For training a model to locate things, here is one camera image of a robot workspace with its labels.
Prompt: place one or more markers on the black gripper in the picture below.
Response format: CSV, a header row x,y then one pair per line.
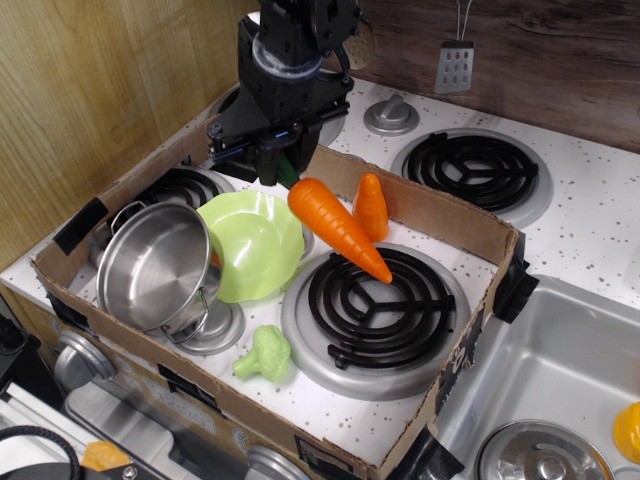
x,y
293,77

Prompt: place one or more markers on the orange toy carrot green stem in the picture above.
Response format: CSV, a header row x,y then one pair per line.
x,y
315,205

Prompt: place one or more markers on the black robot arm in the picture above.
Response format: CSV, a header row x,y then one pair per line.
x,y
247,171

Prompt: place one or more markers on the light green plastic plate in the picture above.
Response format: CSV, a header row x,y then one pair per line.
x,y
258,239

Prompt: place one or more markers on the back left black burner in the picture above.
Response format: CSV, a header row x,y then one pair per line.
x,y
330,130

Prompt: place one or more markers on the black burner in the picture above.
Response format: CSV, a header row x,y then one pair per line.
x,y
490,170
330,130
191,186
361,338

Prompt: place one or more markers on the brown cardboard fence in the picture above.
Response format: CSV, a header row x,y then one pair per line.
x,y
296,416

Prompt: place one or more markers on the orange cone-shaped toy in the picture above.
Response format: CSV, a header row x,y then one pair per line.
x,y
370,208

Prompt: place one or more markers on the front left black burner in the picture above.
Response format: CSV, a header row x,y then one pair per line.
x,y
191,186

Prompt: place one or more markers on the silver stove knob top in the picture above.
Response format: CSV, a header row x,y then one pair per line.
x,y
391,117

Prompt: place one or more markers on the hanging perforated metal spoon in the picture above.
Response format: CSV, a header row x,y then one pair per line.
x,y
360,48

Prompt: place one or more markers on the stainless steel pot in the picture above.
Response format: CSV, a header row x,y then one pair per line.
x,y
159,272

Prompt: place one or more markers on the hanging slotted metal spatula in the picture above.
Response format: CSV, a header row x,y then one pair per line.
x,y
456,58

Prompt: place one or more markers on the silver knob under pot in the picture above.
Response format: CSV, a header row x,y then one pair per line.
x,y
222,327

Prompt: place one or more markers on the back right black burner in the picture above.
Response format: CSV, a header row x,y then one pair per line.
x,y
490,170

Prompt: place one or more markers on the green toy broccoli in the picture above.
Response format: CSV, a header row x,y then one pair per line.
x,y
268,357

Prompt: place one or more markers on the front right black burner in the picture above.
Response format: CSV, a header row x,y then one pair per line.
x,y
361,338

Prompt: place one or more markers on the silver front knob left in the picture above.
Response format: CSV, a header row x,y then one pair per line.
x,y
80,362

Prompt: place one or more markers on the silver front knob middle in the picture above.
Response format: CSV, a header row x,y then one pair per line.
x,y
264,463

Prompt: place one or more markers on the silver toy sink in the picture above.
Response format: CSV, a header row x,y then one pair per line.
x,y
571,357

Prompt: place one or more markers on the orange toy bottom left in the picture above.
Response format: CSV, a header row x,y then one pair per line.
x,y
102,456

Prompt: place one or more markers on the silver pot lid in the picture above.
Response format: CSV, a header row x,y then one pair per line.
x,y
535,449

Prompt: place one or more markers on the yellow toy in sink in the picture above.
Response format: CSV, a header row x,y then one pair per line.
x,y
626,432

